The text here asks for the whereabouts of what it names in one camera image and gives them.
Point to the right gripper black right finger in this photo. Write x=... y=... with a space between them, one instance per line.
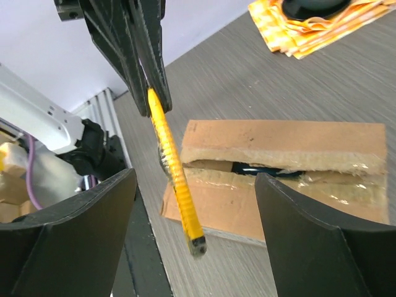
x=317 y=250

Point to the black round coaster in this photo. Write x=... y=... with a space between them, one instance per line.
x=305 y=9

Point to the dark object inside box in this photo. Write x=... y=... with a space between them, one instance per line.
x=256 y=170

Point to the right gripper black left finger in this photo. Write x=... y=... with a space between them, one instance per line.
x=71 y=248

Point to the orange checkered cloth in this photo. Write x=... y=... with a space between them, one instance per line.
x=301 y=38

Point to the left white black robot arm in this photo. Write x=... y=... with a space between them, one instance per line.
x=79 y=142

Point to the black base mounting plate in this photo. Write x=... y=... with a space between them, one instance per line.
x=140 y=271

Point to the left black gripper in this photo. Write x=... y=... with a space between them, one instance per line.
x=139 y=60

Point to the yellow utility knife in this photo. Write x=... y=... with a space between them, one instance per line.
x=173 y=168

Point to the aluminium frame rail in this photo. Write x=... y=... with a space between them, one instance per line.
x=100 y=109

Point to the brown cardboard express box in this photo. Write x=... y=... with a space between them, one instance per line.
x=341 y=164

